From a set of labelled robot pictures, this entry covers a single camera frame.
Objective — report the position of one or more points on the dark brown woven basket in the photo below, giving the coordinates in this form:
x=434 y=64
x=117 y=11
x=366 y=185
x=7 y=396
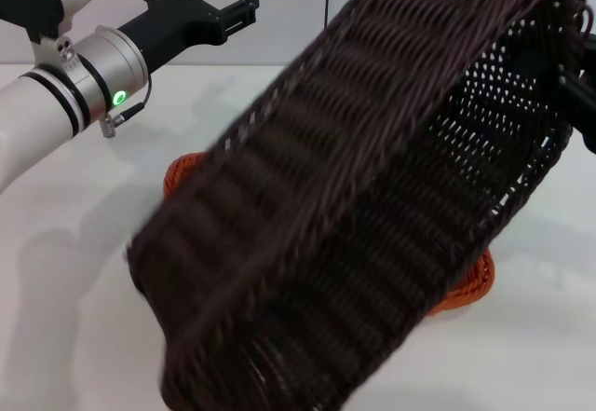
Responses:
x=349 y=196

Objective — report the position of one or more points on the orange woven plastic basket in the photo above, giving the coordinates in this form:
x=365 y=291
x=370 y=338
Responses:
x=475 y=285

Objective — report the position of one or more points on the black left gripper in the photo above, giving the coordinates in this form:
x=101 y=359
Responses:
x=177 y=19

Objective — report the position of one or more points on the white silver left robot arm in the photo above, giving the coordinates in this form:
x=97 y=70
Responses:
x=37 y=99

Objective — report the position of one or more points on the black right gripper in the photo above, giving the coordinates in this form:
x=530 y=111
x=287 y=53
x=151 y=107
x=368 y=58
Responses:
x=587 y=127

